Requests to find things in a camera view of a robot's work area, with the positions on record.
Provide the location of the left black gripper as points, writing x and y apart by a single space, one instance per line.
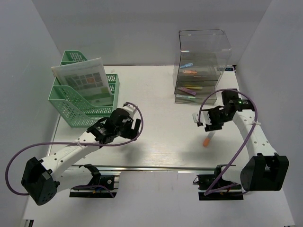
131 133

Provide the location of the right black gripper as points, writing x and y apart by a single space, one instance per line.
214 126

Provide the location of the orange highlighter white cap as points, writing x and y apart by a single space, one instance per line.
208 138

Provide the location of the yellow highlighter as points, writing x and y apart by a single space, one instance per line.
194 88

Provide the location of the green highlighter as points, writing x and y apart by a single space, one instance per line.
185 97

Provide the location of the document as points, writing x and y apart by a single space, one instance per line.
88 78

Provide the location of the blue highlighter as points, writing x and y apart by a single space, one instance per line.
188 65

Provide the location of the purple highlighter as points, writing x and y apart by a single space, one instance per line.
186 90

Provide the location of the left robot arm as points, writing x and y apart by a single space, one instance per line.
44 178

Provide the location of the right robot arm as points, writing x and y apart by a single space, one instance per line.
256 166

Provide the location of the green file organizer rack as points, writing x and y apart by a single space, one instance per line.
78 112

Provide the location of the clear acrylic drawer unit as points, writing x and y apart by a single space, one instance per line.
209 50

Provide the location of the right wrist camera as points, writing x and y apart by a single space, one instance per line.
201 119

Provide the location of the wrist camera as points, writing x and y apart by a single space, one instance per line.
130 109
201 119

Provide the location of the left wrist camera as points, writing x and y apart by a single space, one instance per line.
130 109

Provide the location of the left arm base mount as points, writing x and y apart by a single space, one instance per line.
103 186

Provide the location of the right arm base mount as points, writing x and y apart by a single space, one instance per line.
227 194

